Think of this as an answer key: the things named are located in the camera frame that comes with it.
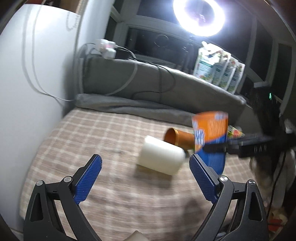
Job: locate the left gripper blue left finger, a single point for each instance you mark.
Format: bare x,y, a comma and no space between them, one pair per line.
42,221

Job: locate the black power adapter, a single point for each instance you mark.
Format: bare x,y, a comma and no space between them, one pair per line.
122,54

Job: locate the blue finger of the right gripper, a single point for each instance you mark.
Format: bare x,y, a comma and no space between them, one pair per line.
222,147

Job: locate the white power strip with plugs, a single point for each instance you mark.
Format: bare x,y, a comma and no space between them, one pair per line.
106,48

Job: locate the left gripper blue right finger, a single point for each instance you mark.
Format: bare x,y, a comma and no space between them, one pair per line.
249,220

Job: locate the white plastic cup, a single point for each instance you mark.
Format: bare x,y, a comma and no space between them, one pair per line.
161,156

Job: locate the ring light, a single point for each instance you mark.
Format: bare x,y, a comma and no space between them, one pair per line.
200,18

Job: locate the plaid tablecloth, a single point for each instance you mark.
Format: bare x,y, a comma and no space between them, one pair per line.
125,197

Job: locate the grey blanket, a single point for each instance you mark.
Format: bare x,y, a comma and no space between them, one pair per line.
151,91

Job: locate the black tripod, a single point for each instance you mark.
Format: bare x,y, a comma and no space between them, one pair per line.
190,51

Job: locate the orange blue Arctic Ocean can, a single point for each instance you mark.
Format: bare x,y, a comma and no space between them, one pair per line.
210,128

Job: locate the grapefruit label green cup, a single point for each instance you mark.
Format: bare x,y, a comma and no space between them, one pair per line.
234,132

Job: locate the orange cup lying left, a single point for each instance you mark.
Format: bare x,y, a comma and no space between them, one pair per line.
180,139

